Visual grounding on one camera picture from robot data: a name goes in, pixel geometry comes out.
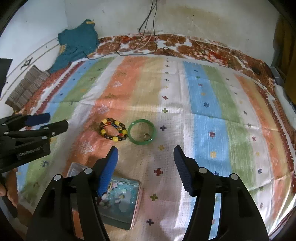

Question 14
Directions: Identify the teal garment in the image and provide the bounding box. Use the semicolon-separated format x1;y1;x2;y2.
49;19;99;74

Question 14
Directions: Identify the small multicolour bead bracelet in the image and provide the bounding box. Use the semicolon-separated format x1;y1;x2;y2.
105;122;123;137

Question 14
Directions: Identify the silver metal tin box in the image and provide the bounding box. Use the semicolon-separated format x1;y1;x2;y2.
66;162;142;231

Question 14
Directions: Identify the black power cable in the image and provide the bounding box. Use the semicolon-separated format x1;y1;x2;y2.
83;0;172;58

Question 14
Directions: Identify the green jade bangle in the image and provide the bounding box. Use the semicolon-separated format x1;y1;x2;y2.
127;119;157;145

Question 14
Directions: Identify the colourful striped mat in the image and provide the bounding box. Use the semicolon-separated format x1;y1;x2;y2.
17;55;296;241

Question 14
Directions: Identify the brown floral bedsheet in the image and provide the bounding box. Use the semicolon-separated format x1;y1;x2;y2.
0;33;296;241

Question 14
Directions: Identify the striped brown pillow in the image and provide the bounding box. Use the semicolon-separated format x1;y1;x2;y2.
6;65;50;112

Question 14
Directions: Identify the yellow and brown bead bracelet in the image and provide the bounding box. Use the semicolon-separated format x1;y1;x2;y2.
99;117;129;143

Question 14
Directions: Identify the mustard hanging garment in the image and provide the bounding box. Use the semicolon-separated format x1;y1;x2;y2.
274;16;295;105

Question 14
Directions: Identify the white rolled cloth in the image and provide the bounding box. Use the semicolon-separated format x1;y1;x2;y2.
274;85;296;128

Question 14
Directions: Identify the person left hand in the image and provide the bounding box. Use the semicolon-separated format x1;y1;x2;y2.
1;168;19;207

